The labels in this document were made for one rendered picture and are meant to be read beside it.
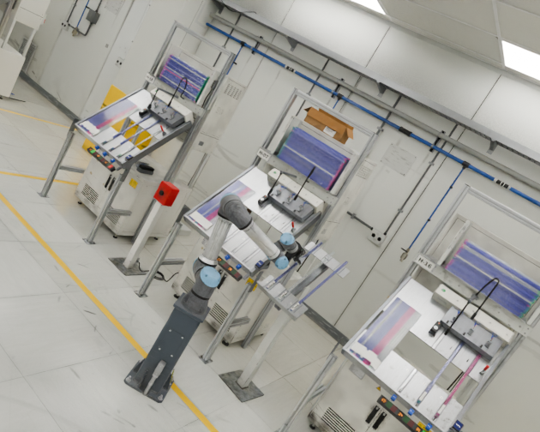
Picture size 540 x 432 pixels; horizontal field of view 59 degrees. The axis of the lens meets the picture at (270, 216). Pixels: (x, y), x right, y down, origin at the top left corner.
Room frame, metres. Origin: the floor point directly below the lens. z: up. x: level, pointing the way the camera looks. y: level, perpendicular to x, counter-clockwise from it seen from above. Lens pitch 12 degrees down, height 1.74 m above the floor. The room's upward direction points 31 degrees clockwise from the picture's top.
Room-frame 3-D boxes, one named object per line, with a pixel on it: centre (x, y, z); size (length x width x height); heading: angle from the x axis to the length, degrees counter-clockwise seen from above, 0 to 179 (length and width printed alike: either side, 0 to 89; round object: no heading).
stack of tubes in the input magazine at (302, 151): (3.55, -0.06, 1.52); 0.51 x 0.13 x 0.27; 63
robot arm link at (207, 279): (2.46, 0.11, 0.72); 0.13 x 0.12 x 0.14; 25
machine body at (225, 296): (3.68, -0.06, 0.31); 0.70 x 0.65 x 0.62; 63
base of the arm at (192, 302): (2.45, 0.11, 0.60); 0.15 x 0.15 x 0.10
